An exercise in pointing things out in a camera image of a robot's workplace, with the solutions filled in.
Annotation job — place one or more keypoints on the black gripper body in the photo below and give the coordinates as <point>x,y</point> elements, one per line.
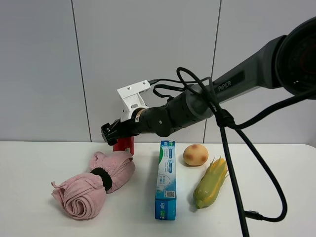
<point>117,130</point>

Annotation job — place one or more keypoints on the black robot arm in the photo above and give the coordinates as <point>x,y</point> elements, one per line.
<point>287,61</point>

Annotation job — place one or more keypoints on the pink rolled towel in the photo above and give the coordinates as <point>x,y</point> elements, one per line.
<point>83,196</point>

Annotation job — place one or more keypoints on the blue white long box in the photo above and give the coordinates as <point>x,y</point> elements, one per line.
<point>166,194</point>

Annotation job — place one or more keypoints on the tan spotted bun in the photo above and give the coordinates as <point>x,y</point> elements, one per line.
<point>195,155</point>

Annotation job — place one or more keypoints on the yellow green toy corn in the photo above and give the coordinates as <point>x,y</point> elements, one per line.
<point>207,190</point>

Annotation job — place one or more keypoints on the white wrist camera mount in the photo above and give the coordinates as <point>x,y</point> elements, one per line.
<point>131,98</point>

